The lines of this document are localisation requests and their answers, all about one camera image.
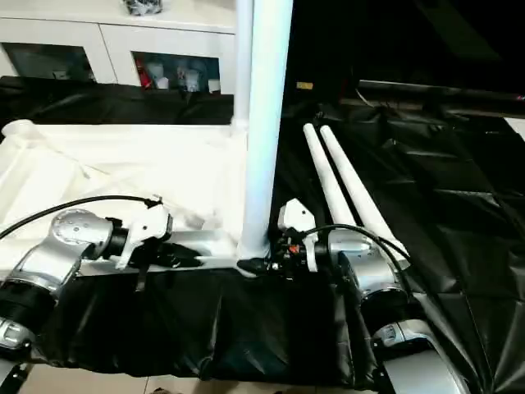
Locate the white plastic table leg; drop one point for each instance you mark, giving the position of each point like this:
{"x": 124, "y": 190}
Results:
{"x": 266, "y": 102}
{"x": 352, "y": 176}
{"x": 242, "y": 61}
{"x": 324, "y": 164}

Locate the white plastic table top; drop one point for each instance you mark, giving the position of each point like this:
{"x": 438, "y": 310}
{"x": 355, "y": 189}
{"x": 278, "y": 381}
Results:
{"x": 123, "y": 164}

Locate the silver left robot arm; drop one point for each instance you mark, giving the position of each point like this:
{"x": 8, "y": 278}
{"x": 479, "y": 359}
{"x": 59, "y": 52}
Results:
{"x": 69, "y": 225}

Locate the grey robot left foot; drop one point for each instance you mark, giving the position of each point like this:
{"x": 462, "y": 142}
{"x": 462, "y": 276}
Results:
{"x": 162, "y": 390}

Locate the small tan label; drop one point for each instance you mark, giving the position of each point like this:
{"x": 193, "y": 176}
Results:
{"x": 304, "y": 85}

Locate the red bottle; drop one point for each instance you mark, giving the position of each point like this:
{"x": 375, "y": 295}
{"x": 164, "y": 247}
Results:
{"x": 142, "y": 74}

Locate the long black bar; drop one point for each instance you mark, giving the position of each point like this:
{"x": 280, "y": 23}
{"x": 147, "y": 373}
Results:
{"x": 443, "y": 91}

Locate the white glass-door cabinet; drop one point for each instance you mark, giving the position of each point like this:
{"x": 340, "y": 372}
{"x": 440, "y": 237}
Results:
{"x": 102, "y": 37}

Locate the dark objects on cabinet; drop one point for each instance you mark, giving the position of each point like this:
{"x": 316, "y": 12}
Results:
{"x": 141, "y": 7}

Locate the white flat sheet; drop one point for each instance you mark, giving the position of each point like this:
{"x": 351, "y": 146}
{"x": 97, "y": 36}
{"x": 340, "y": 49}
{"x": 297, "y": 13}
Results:
{"x": 516, "y": 126}

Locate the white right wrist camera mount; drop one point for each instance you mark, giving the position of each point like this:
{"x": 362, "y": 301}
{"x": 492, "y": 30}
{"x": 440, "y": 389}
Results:
{"x": 299, "y": 213}

